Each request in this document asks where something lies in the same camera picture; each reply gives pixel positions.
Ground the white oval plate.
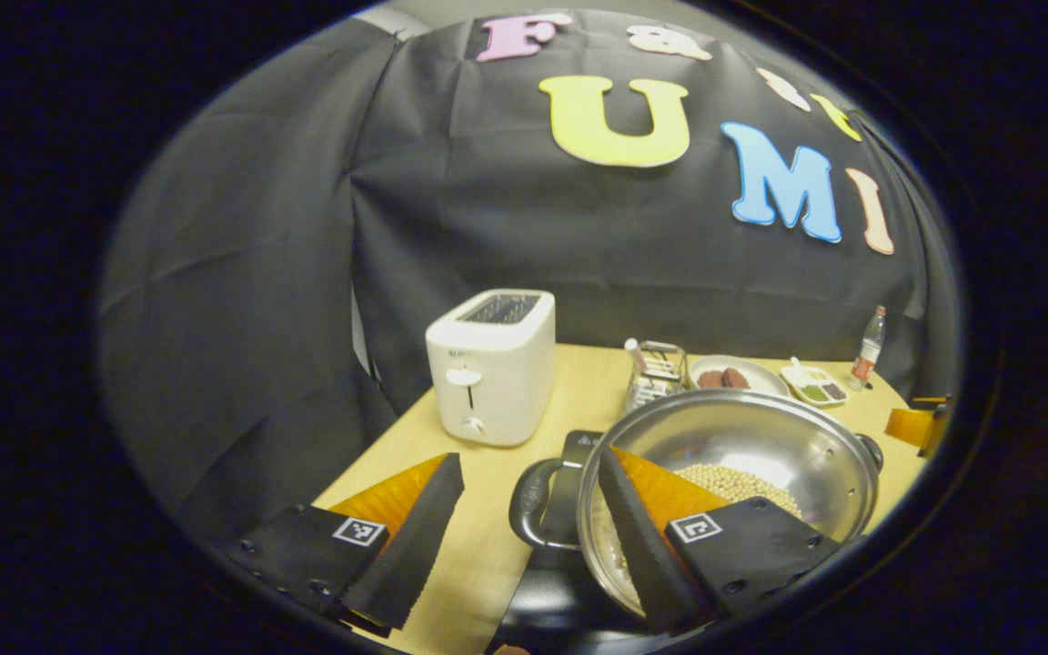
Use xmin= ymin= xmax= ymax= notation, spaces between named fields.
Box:
xmin=688 ymin=355 xmax=791 ymax=399

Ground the black induction cooktop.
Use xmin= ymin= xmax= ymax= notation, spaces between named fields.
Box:
xmin=488 ymin=429 xmax=661 ymax=654

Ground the clear glass container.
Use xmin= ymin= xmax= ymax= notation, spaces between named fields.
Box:
xmin=624 ymin=339 xmax=689 ymax=412

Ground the clear plastic water bottle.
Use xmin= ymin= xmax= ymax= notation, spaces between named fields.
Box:
xmin=851 ymin=305 xmax=888 ymax=390

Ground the pile of soybeans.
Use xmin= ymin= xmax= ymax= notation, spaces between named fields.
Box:
xmin=601 ymin=463 xmax=804 ymax=592

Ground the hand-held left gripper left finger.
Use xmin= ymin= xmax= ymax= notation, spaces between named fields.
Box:
xmin=219 ymin=452 xmax=466 ymax=636

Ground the white divided dish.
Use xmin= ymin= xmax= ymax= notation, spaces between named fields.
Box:
xmin=780 ymin=357 xmax=849 ymax=408

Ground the white toaster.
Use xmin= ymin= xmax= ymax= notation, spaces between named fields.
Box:
xmin=425 ymin=288 xmax=557 ymax=448

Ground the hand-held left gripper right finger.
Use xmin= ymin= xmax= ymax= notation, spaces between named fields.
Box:
xmin=597 ymin=446 xmax=843 ymax=636

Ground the stainless steel pot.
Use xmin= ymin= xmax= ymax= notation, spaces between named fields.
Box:
xmin=509 ymin=388 xmax=884 ymax=620

